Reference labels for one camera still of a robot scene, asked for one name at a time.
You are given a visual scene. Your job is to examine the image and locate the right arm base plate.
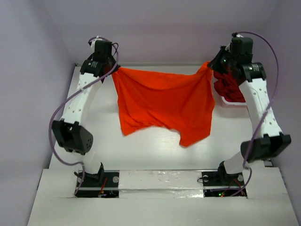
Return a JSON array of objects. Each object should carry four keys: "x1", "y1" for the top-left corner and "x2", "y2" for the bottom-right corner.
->
[{"x1": 197, "y1": 171, "x2": 247, "y2": 197}]

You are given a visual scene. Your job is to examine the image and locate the orange t shirt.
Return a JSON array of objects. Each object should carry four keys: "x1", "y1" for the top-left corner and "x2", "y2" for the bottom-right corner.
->
[{"x1": 112, "y1": 63, "x2": 215, "y2": 147}]

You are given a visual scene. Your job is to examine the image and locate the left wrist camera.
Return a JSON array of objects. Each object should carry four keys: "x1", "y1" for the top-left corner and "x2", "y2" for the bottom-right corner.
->
[{"x1": 88, "y1": 35, "x2": 103, "y2": 49}]

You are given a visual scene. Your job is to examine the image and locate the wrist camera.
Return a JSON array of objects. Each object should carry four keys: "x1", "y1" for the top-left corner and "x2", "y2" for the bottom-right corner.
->
[
  {"x1": 231, "y1": 32, "x2": 244, "y2": 39},
  {"x1": 88, "y1": 35, "x2": 103, "y2": 49}
]

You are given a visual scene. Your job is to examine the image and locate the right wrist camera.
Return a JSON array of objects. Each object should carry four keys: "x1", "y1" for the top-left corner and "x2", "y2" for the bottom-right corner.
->
[{"x1": 231, "y1": 32, "x2": 244, "y2": 39}]

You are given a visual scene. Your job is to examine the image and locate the dark red t shirt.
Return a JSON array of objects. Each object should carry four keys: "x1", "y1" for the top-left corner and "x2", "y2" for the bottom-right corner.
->
[{"x1": 213, "y1": 71, "x2": 246, "y2": 103}]

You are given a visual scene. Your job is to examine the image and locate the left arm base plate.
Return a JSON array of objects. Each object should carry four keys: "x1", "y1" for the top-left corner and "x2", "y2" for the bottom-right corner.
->
[{"x1": 75, "y1": 171, "x2": 119, "y2": 198}]

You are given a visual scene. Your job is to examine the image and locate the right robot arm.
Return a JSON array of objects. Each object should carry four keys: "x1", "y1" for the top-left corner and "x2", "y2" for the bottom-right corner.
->
[{"x1": 208, "y1": 33, "x2": 291, "y2": 185}]

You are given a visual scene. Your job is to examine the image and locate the white plastic basket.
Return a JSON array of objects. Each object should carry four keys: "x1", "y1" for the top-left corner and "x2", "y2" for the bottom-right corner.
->
[{"x1": 220, "y1": 96, "x2": 247, "y2": 108}]

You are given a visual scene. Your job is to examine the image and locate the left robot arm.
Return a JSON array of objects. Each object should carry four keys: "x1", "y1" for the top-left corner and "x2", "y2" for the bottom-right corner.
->
[{"x1": 48, "y1": 36, "x2": 119, "y2": 187}]

